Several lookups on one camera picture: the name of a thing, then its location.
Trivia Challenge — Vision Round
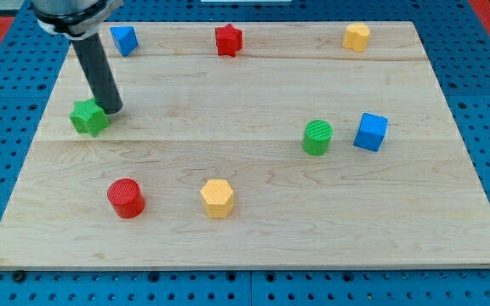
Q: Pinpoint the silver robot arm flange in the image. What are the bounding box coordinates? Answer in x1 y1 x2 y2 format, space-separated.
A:
31 0 124 40

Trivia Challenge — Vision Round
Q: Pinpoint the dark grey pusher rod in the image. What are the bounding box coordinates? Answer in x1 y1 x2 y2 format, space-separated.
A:
71 34 123 115

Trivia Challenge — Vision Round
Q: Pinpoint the blue triangle block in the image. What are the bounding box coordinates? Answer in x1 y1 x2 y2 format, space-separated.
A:
110 25 139 57

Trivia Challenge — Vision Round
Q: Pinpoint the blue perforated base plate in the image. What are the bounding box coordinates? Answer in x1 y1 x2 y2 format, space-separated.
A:
0 0 490 305

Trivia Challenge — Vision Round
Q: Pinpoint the red cylinder block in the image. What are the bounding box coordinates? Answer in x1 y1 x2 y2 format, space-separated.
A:
106 178 145 218

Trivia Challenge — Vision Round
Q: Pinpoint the green star block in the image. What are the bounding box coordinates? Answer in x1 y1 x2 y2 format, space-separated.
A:
69 98 110 137

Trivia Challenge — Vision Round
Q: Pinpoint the blue cube block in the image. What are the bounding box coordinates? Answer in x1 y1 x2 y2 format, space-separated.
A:
353 113 389 151

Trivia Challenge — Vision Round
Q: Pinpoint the light wooden board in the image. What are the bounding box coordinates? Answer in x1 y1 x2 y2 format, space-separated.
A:
0 22 490 271

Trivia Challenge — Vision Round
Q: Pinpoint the red star block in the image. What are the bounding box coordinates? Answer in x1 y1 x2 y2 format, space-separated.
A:
214 24 243 57

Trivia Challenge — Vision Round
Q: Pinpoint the yellow hexagon block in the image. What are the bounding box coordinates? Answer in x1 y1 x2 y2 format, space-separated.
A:
200 179 235 218

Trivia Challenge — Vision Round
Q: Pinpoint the green cylinder block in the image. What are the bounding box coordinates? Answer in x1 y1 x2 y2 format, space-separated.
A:
302 119 333 156

